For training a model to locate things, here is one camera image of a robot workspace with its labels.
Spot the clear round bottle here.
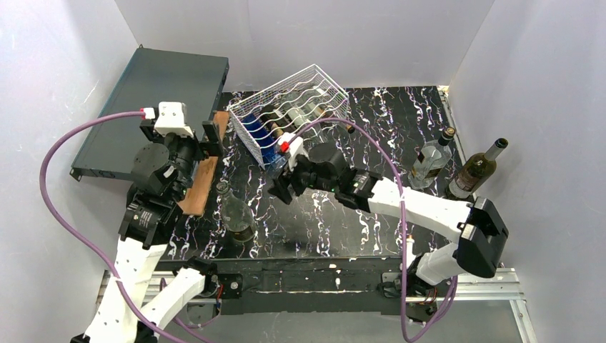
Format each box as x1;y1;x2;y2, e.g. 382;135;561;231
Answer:
216;181;256;243

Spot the dark grey flat box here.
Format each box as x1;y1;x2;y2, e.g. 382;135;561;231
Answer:
69;46;231;182

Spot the olive wine bottle far right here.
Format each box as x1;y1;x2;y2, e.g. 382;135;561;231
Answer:
445;138;509;200

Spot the clear square liquor bottle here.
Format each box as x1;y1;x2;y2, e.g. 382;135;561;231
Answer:
408;126;456;190

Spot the clear bottle in rack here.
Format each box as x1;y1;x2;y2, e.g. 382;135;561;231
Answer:
302;86;348;121

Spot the white wire wine rack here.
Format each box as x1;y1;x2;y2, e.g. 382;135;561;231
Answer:
227;64;350;171

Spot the blue glass bottle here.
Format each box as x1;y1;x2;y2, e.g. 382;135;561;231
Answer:
241;114;287;178

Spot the dark green wine bottle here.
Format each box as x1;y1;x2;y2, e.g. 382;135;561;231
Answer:
259;105;295;148

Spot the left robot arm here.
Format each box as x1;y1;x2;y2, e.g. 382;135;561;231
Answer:
71;119;224;342

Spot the clear short bottle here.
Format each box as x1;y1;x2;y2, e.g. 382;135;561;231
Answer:
286;107;327;144

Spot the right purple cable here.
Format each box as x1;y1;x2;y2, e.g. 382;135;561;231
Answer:
293;117;460;343

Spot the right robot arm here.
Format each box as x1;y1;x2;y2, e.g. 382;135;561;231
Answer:
269;138;509;296

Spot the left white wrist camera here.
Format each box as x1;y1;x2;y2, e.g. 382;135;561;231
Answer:
139;101;194;138

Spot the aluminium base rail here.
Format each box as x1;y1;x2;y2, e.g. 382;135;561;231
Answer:
94;267;539;343

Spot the brown wooden board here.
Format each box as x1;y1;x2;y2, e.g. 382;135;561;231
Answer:
179;111;229;216

